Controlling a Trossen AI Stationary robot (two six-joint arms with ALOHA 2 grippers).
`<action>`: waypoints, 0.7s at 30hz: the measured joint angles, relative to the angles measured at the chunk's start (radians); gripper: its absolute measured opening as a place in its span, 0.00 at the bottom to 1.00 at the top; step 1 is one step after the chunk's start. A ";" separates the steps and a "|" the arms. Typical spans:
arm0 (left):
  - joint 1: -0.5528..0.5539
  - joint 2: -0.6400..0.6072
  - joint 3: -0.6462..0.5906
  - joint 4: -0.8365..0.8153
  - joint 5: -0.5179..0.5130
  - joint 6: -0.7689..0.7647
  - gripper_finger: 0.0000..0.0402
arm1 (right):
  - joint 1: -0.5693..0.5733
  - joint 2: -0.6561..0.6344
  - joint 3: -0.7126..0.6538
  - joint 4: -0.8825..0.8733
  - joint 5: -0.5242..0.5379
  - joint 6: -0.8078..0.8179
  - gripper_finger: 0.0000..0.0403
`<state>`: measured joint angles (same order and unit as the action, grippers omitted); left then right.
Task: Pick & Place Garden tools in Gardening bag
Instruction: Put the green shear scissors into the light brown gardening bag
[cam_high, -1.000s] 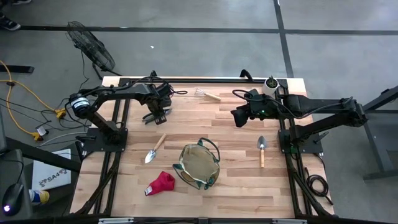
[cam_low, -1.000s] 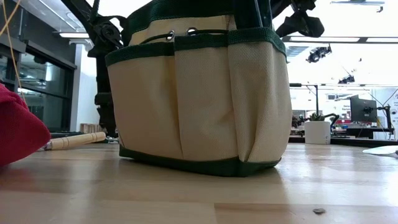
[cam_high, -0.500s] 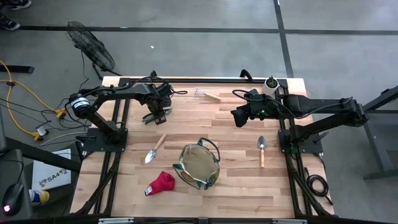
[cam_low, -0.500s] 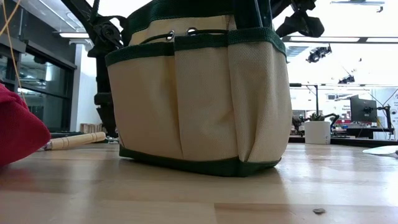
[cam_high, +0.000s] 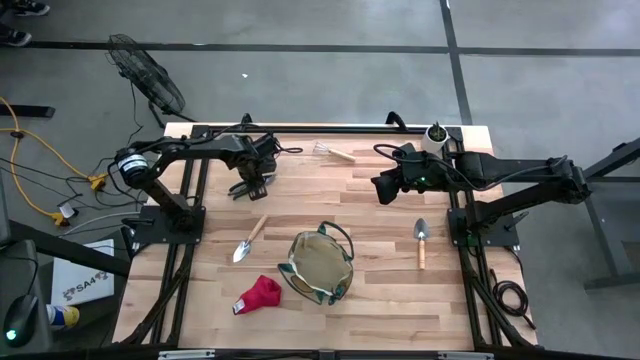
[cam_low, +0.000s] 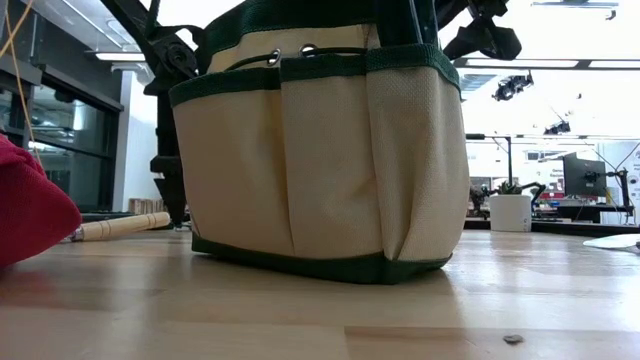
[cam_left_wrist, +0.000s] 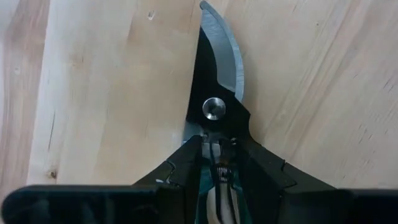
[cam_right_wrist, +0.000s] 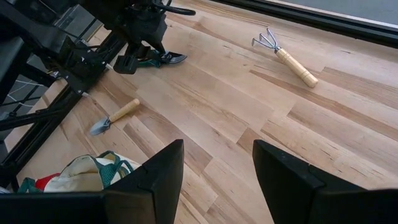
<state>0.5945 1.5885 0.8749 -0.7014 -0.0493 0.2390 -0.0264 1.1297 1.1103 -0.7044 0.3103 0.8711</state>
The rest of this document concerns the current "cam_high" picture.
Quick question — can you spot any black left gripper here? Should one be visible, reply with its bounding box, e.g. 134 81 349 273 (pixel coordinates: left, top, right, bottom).
228 148 280 203

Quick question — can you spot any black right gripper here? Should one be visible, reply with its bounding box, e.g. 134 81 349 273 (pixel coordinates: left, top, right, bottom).
370 149 452 207

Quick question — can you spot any wide steel trowel wooden handle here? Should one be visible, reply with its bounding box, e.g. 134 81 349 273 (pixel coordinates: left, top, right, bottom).
412 217 432 272

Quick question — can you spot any steel hand rake wooden handle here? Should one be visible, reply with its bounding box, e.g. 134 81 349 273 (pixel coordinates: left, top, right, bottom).
311 140 358 164

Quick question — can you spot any narrow steel trowel wooden handle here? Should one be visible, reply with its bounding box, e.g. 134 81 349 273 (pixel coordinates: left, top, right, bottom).
231 214 270 265

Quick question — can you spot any beige green gardening bag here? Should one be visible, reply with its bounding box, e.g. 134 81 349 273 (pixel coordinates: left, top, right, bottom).
277 220 357 307

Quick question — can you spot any red gardening glove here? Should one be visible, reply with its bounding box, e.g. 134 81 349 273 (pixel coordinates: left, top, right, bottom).
232 274 283 316

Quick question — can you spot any white pot with green plant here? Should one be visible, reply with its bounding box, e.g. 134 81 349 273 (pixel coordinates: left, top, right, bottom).
420 121 451 154

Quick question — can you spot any black floor fan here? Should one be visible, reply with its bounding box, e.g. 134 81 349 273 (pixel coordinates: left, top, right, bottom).
105 33 198 130

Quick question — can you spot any black slanted support bar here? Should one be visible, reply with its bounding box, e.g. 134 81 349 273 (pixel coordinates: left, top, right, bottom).
6 219 133 278

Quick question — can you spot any white printed paper sign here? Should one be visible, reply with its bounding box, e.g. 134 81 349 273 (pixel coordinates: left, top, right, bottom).
50 238 116 307

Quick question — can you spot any black metal table stand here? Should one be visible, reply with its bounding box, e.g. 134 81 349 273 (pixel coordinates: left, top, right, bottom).
549 136 640 292

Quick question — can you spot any yellow blue white bottle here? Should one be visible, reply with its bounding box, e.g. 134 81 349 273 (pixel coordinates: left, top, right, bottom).
45 303 82 332

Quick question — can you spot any black office desk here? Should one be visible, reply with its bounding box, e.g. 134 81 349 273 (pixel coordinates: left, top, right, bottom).
0 103 57 120

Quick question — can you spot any grey computer desk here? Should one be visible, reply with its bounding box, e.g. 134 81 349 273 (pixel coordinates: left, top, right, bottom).
0 238 55 354

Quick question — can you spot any black computer mouse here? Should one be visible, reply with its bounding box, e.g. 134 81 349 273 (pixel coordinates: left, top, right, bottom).
2 292 40 350

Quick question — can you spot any person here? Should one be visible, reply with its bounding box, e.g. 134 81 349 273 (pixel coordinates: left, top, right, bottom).
0 0 52 48

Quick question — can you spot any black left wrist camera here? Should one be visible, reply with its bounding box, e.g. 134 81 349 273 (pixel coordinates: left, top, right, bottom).
255 135 280 158

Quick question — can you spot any yellow extension cable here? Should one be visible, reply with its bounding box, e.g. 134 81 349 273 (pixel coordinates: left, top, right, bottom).
0 95 109 228

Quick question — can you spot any black coiled cable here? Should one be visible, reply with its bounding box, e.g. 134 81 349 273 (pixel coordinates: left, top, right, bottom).
490 268 538 332

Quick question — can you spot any silver frame bracket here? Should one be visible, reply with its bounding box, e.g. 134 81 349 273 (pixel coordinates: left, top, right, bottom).
157 349 217 360
436 350 495 360

